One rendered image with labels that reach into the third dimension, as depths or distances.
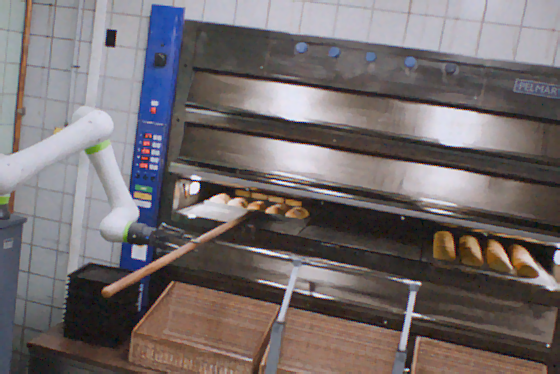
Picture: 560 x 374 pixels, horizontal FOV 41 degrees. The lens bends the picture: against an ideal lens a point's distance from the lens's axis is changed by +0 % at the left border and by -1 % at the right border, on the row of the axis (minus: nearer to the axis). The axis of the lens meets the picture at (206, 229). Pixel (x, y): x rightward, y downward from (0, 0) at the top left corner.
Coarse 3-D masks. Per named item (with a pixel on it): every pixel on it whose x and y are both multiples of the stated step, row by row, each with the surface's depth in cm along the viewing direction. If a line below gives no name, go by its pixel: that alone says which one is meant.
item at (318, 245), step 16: (192, 224) 360; (208, 224) 358; (272, 240) 349; (288, 240) 347; (304, 240) 345; (320, 240) 348; (352, 256) 339; (368, 256) 337; (384, 256) 335; (400, 256) 338; (432, 272) 330; (448, 272) 328; (464, 272) 326; (480, 272) 328; (512, 288) 321; (528, 288) 319; (544, 288) 317
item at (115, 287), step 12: (240, 216) 363; (216, 228) 327; (228, 228) 340; (204, 240) 306; (180, 252) 279; (156, 264) 257; (132, 276) 238; (144, 276) 246; (108, 288) 221; (120, 288) 228
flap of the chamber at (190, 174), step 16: (192, 176) 345; (208, 176) 339; (224, 176) 337; (272, 192) 340; (288, 192) 329; (304, 192) 327; (352, 208) 338; (368, 208) 319; (384, 208) 317; (448, 224) 318; (464, 224) 309; (480, 224) 307; (528, 240) 313; (544, 240) 300
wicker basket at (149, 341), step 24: (168, 288) 358; (192, 288) 361; (168, 312) 363; (192, 312) 360; (216, 312) 357; (240, 312) 354; (264, 312) 351; (144, 336) 322; (168, 336) 362; (192, 336) 359; (216, 336) 355; (264, 336) 325; (144, 360) 328; (168, 360) 320; (192, 360) 317; (216, 360) 314; (240, 360) 310
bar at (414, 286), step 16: (208, 240) 319; (272, 256) 312; (288, 256) 310; (336, 272) 305; (352, 272) 303; (368, 272) 301; (288, 288) 303; (416, 288) 295; (272, 336) 293; (272, 352) 294; (400, 352) 279; (272, 368) 295; (400, 368) 280
